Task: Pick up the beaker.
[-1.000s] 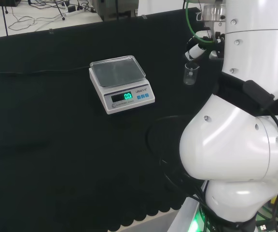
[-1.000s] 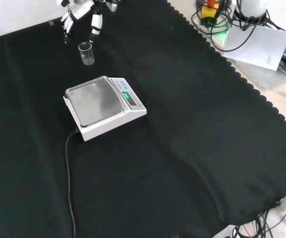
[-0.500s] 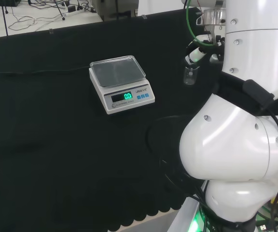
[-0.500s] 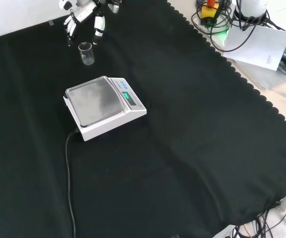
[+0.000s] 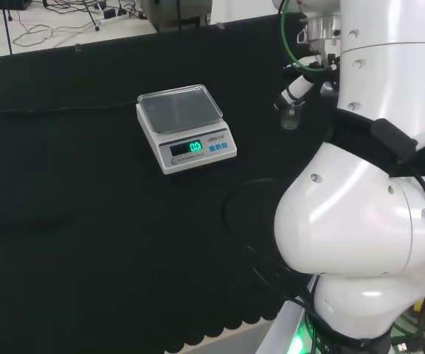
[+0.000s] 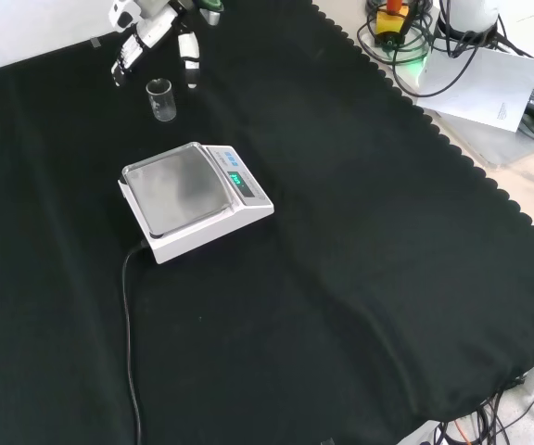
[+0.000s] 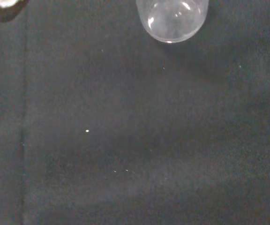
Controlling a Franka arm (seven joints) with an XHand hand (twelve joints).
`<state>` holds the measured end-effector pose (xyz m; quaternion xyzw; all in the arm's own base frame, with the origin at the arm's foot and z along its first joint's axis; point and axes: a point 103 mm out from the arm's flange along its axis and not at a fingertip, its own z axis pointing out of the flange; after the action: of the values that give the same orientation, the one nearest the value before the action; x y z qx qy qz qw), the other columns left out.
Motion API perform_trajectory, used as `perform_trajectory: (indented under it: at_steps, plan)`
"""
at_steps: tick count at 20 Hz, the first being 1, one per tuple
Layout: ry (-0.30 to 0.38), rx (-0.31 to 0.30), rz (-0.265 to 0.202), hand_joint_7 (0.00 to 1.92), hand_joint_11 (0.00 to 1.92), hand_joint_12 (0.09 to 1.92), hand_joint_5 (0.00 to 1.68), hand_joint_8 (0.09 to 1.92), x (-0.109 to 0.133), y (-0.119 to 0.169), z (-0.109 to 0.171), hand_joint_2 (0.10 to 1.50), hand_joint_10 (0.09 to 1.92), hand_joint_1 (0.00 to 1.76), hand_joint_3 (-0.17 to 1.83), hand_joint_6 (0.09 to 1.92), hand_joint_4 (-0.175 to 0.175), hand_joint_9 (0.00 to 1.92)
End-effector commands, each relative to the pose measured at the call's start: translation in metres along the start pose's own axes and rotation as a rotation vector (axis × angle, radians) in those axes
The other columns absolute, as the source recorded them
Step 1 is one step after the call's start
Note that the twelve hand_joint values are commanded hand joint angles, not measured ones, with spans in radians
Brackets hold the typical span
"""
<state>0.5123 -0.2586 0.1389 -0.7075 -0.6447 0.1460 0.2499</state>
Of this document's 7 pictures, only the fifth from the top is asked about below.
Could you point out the black box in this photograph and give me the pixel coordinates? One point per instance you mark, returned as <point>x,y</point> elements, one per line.
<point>6,3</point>

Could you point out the black tripod leg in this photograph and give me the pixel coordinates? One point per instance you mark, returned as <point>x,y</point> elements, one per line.
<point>93,20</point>

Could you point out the silver usb plug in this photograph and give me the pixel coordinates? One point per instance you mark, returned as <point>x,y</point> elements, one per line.
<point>403,347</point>

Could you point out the grey equipment box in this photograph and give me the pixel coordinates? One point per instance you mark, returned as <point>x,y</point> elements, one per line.
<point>168,14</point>

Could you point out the white electronic balance steel pan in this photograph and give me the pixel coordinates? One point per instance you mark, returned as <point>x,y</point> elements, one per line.
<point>197,162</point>

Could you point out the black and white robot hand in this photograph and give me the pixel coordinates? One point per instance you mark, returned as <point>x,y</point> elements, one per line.
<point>296,88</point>

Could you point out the small clear glass beaker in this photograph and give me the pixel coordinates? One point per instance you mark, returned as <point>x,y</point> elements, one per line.
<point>290,123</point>

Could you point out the white power strip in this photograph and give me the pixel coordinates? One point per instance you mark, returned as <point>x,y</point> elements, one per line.
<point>113,19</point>

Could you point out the black bench cloth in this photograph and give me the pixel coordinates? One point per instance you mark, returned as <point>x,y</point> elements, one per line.
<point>87,221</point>

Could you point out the dark thin pole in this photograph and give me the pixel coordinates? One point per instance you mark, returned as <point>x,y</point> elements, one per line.
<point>10,37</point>

